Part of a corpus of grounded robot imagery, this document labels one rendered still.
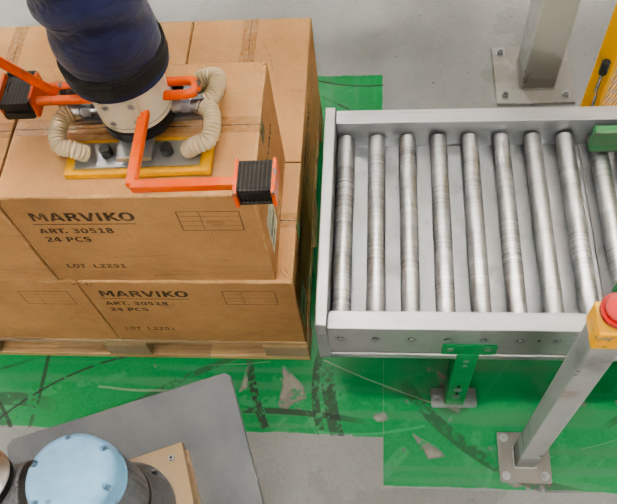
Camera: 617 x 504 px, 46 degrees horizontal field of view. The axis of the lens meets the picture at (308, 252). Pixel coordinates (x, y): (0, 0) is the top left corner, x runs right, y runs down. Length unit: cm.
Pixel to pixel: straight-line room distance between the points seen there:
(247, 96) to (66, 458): 93
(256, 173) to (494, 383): 126
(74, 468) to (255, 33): 164
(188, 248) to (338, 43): 162
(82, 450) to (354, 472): 118
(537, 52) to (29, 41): 181
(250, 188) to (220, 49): 113
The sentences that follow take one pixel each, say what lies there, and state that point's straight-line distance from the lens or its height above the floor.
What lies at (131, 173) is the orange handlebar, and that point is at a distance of 154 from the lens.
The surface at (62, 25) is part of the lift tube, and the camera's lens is 145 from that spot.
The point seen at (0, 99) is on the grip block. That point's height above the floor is 109.
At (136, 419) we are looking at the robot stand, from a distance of 166.
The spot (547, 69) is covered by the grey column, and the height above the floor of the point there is 12.
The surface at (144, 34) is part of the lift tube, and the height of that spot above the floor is 127.
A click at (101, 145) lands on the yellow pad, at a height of 99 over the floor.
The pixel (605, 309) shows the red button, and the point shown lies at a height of 104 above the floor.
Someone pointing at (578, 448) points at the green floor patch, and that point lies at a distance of 241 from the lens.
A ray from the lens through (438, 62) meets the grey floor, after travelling 316.
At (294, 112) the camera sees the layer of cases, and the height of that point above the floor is 54.
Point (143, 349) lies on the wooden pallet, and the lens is 249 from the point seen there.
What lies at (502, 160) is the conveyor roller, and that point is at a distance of 216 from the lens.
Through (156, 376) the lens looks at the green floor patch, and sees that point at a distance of 252.
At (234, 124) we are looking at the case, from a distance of 175.
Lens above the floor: 226
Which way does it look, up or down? 60 degrees down
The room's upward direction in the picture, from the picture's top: 10 degrees counter-clockwise
